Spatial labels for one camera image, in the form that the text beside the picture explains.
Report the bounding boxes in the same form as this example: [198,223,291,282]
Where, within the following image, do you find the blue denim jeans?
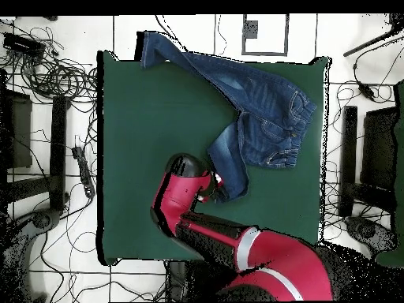
[138,30,317,204]

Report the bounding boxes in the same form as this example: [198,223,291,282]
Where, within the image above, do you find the dark flat panel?
[360,106,399,190]
[0,88,33,170]

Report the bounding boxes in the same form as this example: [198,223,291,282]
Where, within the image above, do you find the dark green table cloth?
[95,50,332,266]

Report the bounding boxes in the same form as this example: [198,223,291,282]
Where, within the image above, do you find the black power strip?
[71,145,96,199]

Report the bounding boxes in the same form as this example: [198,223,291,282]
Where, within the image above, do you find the black wheeled chair base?
[343,215,399,253]
[0,208,62,302]

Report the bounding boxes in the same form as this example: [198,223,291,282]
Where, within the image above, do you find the black power adapter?
[357,82,376,101]

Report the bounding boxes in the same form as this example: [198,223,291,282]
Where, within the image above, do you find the black tripod pole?
[342,13,404,58]

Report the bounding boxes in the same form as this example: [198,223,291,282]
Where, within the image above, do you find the black electronics box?
[2,32,47,59]

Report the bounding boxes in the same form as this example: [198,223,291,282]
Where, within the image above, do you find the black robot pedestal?
[165,260,203,302]

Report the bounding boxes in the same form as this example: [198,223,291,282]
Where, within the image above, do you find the black stand base frame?
[4,95,71,212]
[339,105,397,219]

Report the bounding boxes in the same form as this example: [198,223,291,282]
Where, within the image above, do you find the grey square floor frame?
[241,13,290,57]

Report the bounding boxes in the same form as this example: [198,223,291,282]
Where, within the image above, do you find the black floor cable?
[154,14,191,62]

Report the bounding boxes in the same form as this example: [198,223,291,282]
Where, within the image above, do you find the black cable tangle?
[0,24,99,105]

